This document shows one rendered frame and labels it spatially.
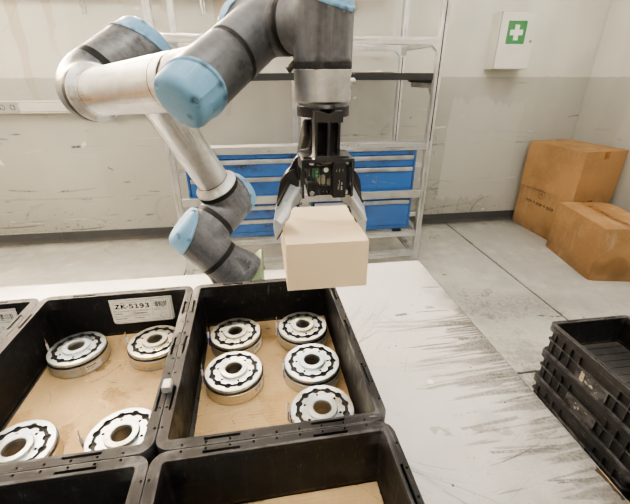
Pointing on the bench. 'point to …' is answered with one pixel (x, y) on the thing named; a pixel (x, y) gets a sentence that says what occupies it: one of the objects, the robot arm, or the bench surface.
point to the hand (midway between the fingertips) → (319, 234)
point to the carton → (324, 249)
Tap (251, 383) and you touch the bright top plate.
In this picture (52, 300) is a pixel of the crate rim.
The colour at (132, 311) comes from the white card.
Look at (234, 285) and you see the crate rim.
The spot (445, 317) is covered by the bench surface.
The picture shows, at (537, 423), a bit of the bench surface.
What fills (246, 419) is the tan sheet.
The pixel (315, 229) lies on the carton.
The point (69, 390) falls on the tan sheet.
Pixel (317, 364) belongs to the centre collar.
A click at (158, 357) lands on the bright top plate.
